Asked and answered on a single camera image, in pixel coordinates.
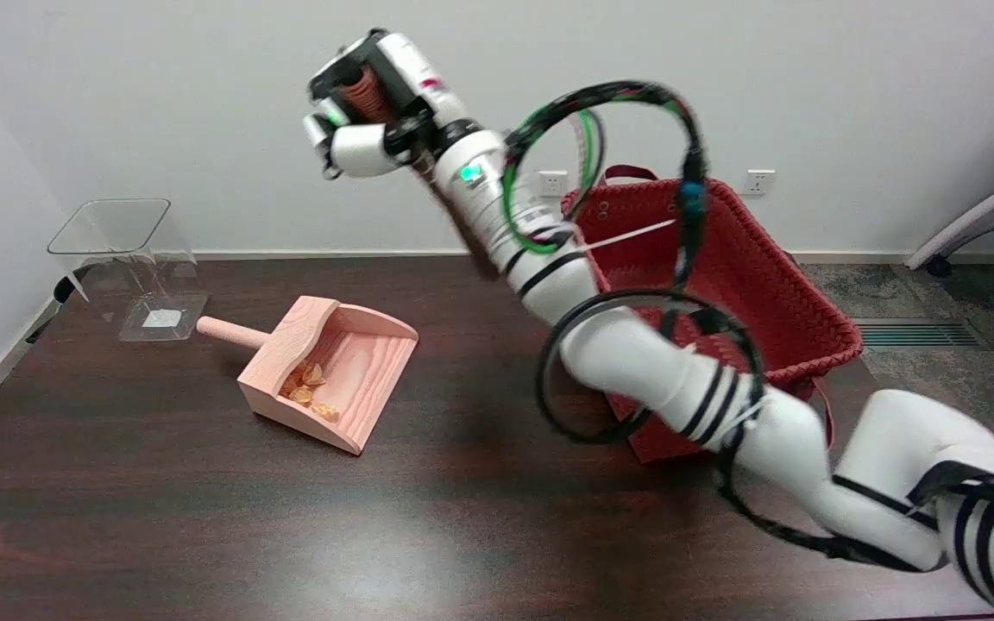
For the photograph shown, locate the black cable loop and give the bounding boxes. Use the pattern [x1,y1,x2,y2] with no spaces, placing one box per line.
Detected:
[536,289,947,572]

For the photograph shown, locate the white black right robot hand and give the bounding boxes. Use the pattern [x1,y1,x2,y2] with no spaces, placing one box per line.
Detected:
[303,30,482,181]

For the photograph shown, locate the black green braided cable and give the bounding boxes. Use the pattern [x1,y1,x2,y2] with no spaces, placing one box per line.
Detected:
[501,80,710,291]

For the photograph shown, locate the clear acrylic stand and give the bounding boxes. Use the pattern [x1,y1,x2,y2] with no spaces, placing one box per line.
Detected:
[47,198,211,343]

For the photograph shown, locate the red-brown woven basket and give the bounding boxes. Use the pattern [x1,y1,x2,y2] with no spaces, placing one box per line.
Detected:
[560,164,865,465]

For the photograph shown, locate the pink wooden dustpan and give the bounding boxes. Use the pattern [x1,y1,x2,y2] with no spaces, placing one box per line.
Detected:
[196,296,419,456]

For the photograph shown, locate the green floor vent grille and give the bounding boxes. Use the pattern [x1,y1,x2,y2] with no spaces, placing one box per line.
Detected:
[851,317,994,350]

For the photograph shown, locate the office chair base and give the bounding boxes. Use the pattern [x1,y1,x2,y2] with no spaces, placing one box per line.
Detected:
[905,164,994,391]

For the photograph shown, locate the white zip tie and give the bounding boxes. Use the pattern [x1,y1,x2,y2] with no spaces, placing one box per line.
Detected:
[582,219,679,253]

